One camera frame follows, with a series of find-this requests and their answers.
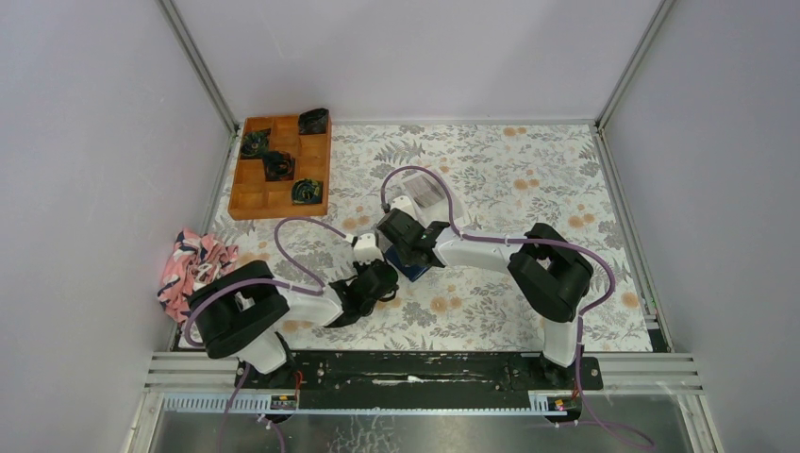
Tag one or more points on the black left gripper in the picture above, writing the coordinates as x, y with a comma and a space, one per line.
358, 268

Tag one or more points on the blue leather card holder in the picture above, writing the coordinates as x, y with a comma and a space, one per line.
411, 272

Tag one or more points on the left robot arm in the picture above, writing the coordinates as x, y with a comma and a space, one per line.
238, 315

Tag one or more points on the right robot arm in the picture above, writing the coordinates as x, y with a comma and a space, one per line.
550, 273

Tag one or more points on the white plastic card box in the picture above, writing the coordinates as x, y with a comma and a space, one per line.
451, 210

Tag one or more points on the stack of cards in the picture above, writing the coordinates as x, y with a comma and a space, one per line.
425, 190

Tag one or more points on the floral tablecloth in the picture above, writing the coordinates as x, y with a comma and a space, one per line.
509, 178

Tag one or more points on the dark rolled cloth bottom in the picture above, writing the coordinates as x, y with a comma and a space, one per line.
307, 191

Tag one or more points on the dark rolled cloth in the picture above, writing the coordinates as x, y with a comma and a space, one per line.
307, 191
255, 144
278, 166
313, 122

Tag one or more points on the wooden compartment tray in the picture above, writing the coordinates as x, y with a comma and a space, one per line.
253, 198

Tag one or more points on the dark rolled cloth top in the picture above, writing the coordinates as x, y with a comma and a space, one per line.
313, 122

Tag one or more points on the dark rolled cloth middle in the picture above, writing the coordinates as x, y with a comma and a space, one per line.
278, 166

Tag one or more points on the dark rolled cloth left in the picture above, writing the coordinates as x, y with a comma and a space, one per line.
255, 144

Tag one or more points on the pink patterned cloth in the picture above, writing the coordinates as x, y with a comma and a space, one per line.
195, 262

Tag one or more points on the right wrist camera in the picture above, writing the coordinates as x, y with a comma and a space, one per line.
404, 204

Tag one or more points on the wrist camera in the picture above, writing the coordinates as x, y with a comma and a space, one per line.
404, 204
366, 248

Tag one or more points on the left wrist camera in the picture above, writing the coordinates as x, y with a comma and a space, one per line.
366, 248

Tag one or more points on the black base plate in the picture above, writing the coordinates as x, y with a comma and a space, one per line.
416, 381

